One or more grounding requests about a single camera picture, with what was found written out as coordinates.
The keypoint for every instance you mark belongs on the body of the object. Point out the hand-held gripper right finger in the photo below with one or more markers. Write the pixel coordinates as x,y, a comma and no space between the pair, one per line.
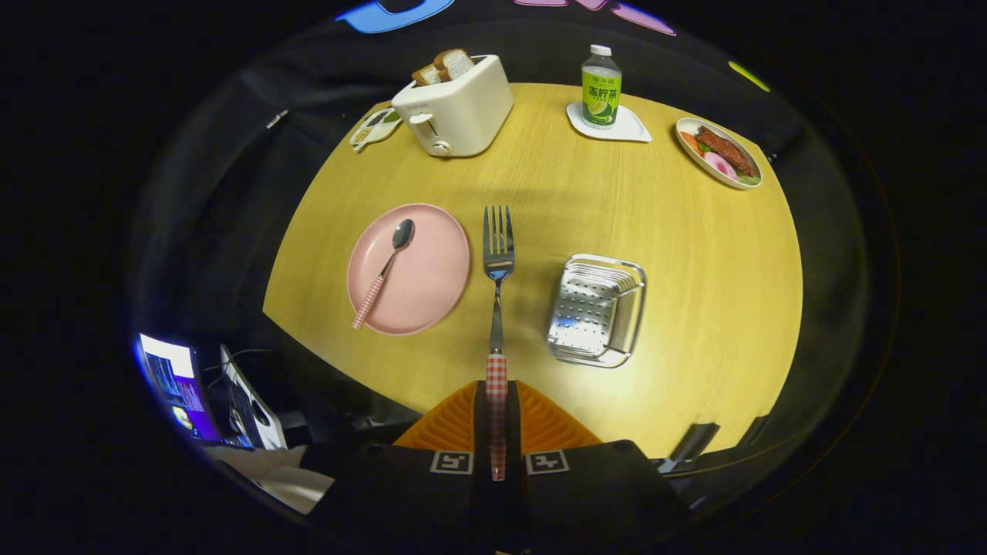
586,493

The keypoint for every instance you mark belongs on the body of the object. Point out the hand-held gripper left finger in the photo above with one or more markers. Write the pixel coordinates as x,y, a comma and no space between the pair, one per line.
401,493

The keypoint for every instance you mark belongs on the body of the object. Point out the white cloth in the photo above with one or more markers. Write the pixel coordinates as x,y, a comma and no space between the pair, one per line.
277,474

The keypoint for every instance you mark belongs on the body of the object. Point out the white device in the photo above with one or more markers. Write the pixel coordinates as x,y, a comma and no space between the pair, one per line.
258,416

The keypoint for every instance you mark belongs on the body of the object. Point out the perforated metal basket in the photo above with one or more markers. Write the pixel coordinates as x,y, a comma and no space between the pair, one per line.
590,308

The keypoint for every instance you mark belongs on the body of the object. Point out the pink plate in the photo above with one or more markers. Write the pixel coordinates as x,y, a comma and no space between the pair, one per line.
432,277

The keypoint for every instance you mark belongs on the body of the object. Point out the lit laptop screen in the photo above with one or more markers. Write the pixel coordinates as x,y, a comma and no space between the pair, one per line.
179,385

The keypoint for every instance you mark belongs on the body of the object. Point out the black backdrop cloth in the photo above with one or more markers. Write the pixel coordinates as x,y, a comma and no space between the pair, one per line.
231,193

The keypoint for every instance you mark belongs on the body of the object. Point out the white food plate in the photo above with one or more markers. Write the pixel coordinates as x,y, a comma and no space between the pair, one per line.
694,158

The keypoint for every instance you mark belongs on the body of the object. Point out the green lettuce leaf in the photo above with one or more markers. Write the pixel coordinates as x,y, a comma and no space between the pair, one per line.
749,179

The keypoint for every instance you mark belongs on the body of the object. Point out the pink ham slice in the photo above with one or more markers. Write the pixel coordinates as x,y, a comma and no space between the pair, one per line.
722,166

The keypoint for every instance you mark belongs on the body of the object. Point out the white three-section condiment tray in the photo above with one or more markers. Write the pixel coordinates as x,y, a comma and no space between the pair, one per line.
376,129

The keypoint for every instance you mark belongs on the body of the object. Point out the white coaster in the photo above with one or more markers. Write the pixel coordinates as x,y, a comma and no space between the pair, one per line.
631,131

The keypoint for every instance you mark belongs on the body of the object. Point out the orange carrot slice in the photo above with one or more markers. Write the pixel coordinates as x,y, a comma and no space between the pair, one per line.
690,143

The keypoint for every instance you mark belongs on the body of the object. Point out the brown meat pieces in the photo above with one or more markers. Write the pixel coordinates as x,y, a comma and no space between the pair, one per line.
726,152

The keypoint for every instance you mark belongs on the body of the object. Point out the white toaster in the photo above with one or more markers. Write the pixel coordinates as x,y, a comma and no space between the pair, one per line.
463,116

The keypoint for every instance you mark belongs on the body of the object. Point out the silver cloth clip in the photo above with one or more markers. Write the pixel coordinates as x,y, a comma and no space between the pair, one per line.
277,119

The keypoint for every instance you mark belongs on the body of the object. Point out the green label drink bottle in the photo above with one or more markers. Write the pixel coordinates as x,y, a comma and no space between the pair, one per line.
601,89

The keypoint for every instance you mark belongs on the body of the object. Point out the small bread slice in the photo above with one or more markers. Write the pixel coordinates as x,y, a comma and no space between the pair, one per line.
426,75

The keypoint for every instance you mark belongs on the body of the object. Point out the large bread slice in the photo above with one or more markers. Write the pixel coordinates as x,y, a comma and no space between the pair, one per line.
456,63

